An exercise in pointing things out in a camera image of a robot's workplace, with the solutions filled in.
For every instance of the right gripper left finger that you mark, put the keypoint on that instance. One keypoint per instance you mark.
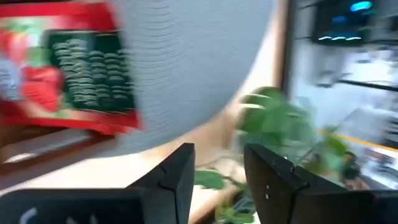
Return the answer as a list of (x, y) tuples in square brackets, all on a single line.
[(124, 205)]

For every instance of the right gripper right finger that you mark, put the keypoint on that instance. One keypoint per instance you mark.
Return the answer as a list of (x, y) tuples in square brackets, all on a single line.
[(295, 202)]

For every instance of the red strawberry tea packet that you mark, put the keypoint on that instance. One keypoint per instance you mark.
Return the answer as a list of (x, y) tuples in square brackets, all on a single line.
[(77, 71)]

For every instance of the green potted artificial plant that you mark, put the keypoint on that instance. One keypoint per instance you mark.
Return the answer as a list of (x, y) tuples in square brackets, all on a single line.
[(273, 121)]

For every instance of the wooden three-compartment tray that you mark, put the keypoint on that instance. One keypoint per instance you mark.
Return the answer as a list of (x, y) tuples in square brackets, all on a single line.
[(46, 146)]

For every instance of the black computer case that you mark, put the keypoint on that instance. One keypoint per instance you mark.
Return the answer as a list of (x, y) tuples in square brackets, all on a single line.
[(342, 21)]

